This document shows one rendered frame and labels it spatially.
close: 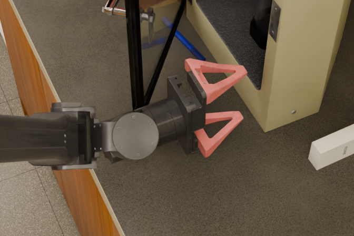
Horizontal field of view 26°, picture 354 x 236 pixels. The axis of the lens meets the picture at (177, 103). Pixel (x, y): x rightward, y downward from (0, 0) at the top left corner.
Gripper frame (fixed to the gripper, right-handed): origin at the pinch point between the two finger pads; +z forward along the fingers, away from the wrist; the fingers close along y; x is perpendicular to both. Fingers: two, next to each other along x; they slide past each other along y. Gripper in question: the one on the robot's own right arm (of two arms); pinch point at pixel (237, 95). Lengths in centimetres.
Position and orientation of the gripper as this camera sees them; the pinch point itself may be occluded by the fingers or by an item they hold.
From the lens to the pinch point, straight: 105.4
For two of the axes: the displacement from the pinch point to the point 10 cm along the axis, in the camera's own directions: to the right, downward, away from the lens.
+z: 9.1, -3.3, 2.5
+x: -4.1, -7.0, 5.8
